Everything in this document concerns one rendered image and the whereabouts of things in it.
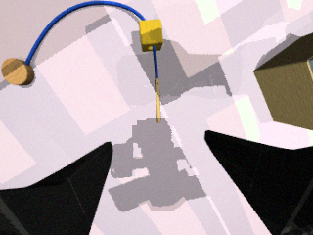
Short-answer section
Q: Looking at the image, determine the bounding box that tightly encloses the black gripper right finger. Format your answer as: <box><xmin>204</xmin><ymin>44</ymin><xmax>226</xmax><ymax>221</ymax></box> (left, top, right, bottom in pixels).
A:
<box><xmin>204</xmin><ymin>130</ymin><xmax>313</xmax><ymax>235</ymax></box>

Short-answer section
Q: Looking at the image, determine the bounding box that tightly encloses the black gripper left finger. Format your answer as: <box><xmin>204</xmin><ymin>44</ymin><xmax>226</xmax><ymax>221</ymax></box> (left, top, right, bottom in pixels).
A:
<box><xmin>0</xmin><ymin>142</ymin><xmax>113</xmax><ymax>235</ymax></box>

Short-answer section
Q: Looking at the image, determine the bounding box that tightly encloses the round wooden button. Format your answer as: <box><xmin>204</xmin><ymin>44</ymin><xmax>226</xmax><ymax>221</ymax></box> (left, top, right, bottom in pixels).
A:
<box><xmin>2</xmin><ymin>58</ymin><xmax>34</xmax><ymax>85</ymax></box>

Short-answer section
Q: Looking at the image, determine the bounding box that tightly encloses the blue string with wooden stick end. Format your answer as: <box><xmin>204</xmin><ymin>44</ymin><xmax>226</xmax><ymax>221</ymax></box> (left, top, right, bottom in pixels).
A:
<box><xmin>25</xmin><ymin>0</ymin><xmax>161</xmax><ymax>123</ymax></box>

